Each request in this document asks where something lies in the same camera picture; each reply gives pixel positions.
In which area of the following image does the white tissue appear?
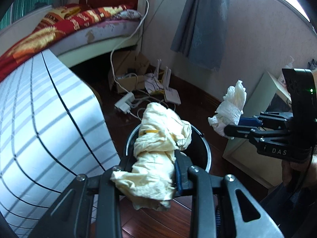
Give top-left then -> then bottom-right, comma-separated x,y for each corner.
208,80 -> 247,140

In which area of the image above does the beige paper bag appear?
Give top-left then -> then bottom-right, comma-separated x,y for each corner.
110,103 -> 192,211

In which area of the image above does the black trash bin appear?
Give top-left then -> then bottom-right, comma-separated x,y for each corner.
123,126 -> 212,198

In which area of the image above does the person's right hand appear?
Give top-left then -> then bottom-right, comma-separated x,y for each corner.
282,154 -> 317,187

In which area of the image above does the white cabinet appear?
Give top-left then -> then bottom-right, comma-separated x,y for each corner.
222,71 -> 293,188

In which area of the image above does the white wifi router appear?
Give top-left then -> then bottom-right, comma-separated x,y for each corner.
162,67 -> 181,105

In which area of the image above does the white grid tablecloth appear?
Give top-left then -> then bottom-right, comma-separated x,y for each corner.
1,50 -> 119,237

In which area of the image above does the white power strip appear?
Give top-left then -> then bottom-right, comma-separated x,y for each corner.
115,92 -> 135,114

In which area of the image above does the blue grey curtain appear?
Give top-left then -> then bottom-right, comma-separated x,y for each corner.
171,0 -> 230,71

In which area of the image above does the cardboard box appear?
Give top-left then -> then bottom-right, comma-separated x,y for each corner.
112,51 -> 150,92

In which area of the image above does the grey bed mattress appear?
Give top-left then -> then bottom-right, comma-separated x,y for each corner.
50,10 -> 142,55

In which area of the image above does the red yellow bed blanket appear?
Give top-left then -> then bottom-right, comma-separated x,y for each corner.
1,5 -> 130,81

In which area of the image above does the white flat cable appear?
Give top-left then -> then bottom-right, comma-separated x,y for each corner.
109,0 -> 150,93

